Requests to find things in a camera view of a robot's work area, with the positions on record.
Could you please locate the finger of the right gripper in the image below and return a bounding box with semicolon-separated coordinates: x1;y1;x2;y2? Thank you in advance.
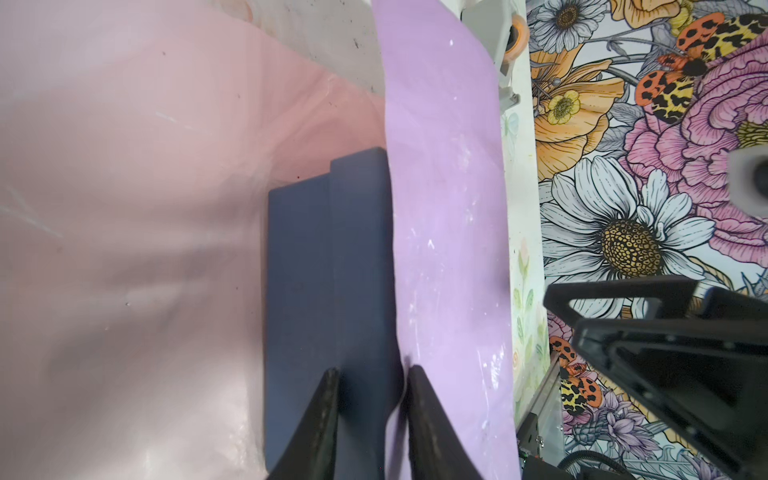
543;276;698;330
572;319;767;474

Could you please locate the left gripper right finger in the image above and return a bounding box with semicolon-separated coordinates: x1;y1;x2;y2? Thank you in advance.
404;365;481;480

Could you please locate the navy blue gift box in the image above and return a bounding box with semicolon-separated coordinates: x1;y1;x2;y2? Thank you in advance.
265;148;404;479

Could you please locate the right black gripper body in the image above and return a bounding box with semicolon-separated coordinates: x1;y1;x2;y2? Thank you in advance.
659;288;767;384

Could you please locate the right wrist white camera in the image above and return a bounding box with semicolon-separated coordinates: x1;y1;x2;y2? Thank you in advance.
727;145;767;221

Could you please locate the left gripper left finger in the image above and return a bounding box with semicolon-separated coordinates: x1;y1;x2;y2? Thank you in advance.
268;368;340;480

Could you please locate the pink wrapping paper sheet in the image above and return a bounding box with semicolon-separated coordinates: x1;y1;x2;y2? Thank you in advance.
1;1;519;479

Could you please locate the white tape dispenser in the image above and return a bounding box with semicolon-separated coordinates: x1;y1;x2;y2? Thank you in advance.
460;0;530;113

